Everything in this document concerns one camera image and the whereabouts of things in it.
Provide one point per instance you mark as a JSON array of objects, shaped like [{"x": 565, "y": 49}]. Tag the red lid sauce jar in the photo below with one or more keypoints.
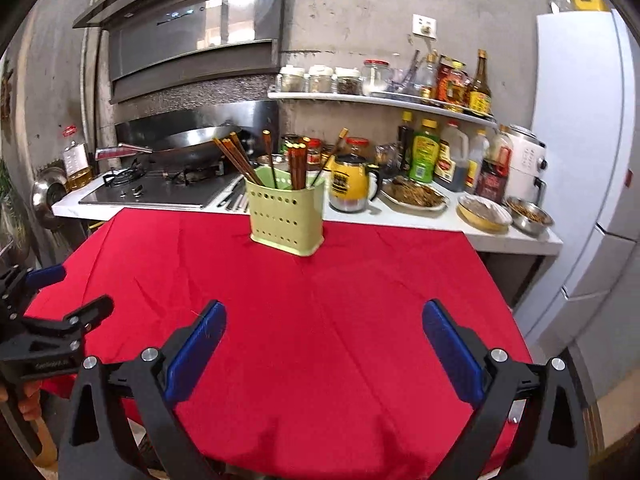
[{"x": 314, "y": 152}]

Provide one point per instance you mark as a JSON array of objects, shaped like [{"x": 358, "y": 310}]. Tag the green utensil holder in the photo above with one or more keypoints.
[{"x": 283, "y": 218}]

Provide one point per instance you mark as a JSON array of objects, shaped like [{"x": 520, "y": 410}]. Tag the red tablecloth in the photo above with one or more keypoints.
[{"x": 324, "y": 371}]

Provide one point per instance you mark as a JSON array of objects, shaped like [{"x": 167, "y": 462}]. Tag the dark soy sauce bottle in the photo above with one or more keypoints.
[{"x": 404, "y": 136}]

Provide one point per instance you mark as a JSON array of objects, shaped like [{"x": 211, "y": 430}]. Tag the person's left hand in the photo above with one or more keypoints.
[{"x": 29, "y": 399}]

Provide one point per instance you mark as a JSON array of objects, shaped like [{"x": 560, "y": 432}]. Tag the white wall shelf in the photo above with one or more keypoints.
[{"x": 377, "y": 101}]

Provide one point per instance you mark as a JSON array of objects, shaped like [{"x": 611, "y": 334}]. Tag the red handled dark jug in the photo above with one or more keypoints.
[{"x": 495, "y": 169}]

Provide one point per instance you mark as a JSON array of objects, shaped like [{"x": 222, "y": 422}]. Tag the plate of cooked food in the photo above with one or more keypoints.
[{"x": 412, "y": 195}]

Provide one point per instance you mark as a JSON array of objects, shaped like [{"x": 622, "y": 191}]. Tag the large oil jug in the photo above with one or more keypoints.
[{"x": 452, "y": 163}]

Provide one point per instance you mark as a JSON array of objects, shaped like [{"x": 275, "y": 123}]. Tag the white plastic bottle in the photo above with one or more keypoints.
[{"x": 478, "y": 148}]

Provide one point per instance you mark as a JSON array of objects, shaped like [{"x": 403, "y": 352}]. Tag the yellow rimmed dish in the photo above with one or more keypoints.
[{"x": 483, "y": 214}]

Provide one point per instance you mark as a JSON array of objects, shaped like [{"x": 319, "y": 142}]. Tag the yellow steel mug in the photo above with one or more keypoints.
[{"x": 354, "y": 182}]

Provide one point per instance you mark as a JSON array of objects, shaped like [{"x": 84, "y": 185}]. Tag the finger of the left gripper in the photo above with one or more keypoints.
[
  {"x": 27, "y": 279},
  {"x": 72, "y": 327}
]

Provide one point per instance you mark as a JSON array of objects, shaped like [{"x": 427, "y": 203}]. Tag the white rice cooker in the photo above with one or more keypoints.
[{"x": 528, "y": 162}]

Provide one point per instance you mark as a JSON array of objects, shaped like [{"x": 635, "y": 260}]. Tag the black wok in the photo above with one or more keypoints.
[{"x": 190, "y": 148}]

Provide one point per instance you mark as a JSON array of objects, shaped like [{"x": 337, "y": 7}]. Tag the yellow container on fridge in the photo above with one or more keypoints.
[{"x": 590, "y": 5}]

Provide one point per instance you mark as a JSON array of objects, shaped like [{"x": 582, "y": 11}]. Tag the black gas stove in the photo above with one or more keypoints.
[{"x": 134, "y": 187}]

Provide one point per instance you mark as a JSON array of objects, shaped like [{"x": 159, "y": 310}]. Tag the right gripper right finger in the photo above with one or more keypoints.
[{"x": 550, "y": 442}]

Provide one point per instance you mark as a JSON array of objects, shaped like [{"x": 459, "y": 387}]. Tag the glass jar red lid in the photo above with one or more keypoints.
[{"x": 375, "y": 76}]

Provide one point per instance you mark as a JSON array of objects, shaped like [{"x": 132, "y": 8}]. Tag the green bottle yellow cap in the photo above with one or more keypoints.
[{"x": 424, "y": 152}]

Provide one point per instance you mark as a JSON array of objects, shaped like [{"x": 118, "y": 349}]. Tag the tall brown sauce bottle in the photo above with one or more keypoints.
[{"x": 479, "y": 93}]

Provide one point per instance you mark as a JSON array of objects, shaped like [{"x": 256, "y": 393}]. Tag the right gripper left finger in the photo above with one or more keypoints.
[{"x": 97, "y": 442}]

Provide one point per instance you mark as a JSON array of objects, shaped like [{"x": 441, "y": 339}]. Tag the steel range hood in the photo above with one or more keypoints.
[{"x": 155, "y": 45}]

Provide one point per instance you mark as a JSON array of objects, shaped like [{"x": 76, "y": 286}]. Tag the white wall socket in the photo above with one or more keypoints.
[{"x": 423, "y": 26}]

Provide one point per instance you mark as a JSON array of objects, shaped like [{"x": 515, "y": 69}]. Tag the cooking oil bottle red cap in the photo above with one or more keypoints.
[{"x": 76, "y": 159}]

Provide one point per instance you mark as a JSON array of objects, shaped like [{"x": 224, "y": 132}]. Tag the white refrigerator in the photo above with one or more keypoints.
[{"x": 585, "y": 112}]

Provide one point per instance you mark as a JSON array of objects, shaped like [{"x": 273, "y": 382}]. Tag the small steel bowl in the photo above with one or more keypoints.
[{"x": 527, "y": 217}]

